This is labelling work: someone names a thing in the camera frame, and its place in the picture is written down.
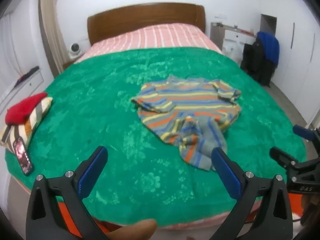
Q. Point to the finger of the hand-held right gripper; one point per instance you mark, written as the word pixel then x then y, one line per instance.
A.
pixel 282 158
pixel 303 132

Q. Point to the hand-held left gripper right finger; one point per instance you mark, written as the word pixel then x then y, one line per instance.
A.
pixel 226 170

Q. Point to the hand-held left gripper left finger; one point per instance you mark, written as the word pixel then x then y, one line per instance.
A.
pixel 91 170

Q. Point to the striped small shirt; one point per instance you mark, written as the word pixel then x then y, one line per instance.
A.
pixel 187 100

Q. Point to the black clothes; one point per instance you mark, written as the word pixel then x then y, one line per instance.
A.
pixel 257 62

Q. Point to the person's right hand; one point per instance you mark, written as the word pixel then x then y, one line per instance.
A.
pixel 311 208

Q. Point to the person's left hand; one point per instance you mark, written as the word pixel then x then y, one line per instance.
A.
pixel 135 230

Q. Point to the white wardrobe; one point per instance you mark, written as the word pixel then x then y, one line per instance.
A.
pixel 300 67

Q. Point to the smartphone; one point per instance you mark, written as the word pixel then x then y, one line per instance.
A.
pixel 23 156

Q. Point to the striped cushion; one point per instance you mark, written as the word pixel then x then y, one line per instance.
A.
pixel 32 122

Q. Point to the green blanket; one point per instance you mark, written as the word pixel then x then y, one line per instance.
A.
pixel 100 92

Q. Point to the red cloth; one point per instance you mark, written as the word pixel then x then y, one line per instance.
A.
pixel 22 110

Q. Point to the blue jacket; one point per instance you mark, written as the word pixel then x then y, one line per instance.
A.
pixel 270 46

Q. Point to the white dresser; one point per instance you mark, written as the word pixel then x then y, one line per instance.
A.
pixel 25 90

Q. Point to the black item on dresser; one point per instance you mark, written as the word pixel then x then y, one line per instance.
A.
pixel 27 75

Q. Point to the white desk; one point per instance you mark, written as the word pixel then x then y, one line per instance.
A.
pixel 233 36

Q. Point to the beige curtain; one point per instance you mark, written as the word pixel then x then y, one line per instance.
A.
pixel 51 35

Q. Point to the pink striped bed sheet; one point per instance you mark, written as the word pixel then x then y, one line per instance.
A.
pixel 155 36

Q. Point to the wooden headboard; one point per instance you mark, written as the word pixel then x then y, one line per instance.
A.
pixel 140 17

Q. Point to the white security camera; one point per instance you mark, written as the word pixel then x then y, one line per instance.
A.
pixel 75 48

